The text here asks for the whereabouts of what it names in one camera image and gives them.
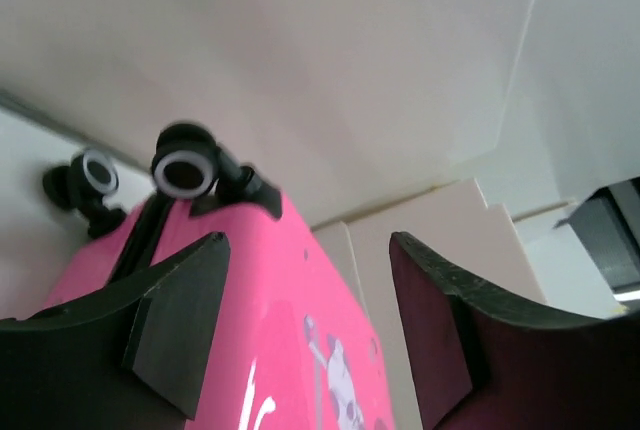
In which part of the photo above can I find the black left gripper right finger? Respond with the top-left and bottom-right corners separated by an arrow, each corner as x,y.
389,232 -> 639,429

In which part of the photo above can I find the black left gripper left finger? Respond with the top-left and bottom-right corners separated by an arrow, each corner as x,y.
1,233 -> 230,429

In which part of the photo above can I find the pink kids suitcase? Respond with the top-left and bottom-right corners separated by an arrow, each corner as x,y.
42,122 -> 395,429

